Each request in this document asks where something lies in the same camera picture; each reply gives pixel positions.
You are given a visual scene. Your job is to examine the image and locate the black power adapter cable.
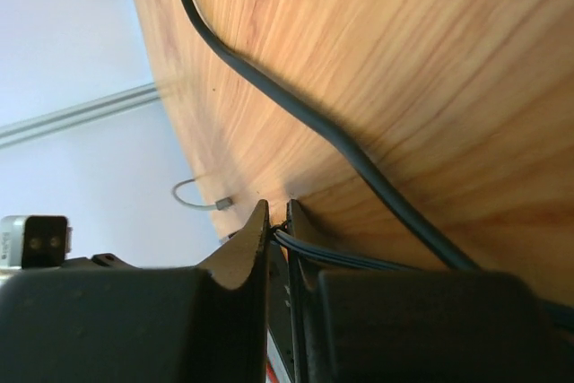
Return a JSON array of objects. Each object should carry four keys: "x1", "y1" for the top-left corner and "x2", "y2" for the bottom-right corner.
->
[{"x1": 164, "y1": 0, "x2": 481, "y2": 273}]

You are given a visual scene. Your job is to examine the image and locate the black network switch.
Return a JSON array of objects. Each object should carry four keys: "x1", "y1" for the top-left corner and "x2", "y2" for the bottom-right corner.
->
[{"x1": 267, "y1": 237, "x2": 300, "y2": 382}]

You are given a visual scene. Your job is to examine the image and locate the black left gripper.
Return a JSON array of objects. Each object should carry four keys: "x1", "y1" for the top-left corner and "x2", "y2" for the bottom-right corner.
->
[{"x1": 62, "y1": 253, "x2": 135, "y2": 270}]

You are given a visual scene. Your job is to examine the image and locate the aluminium frame rail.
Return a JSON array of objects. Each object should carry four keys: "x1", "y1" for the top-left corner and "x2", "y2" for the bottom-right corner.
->
[{"x1": 1, "y1": 83, "x2": 160, "y2": 149}]

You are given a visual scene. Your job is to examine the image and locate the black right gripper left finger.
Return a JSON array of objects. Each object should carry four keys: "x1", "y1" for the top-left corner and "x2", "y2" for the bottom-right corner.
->
[{"x1": 1, "y1": 201, "x2": 270, "y2": 382}]

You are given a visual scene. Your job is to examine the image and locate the grey ethernet cable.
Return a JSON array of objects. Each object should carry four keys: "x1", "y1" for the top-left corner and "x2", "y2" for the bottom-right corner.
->
[{"x1": 172, "y1": 176, "x2": 237, "y2": 213}]

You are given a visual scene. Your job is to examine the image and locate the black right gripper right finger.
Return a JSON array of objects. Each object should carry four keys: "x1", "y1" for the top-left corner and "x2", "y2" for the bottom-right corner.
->
[{"x1": 287, "y1": 201, "x2": 573, "y2": 382}]

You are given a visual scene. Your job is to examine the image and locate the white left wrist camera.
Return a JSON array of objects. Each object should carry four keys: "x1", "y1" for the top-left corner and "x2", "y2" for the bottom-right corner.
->
[{"x1": 1, "y1": 215, "x2": 71, "y2": 269}]

